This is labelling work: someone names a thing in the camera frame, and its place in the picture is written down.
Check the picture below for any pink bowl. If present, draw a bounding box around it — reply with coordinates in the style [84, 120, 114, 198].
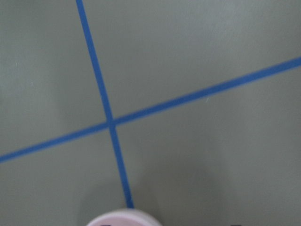
[87, 209, 162, 226]

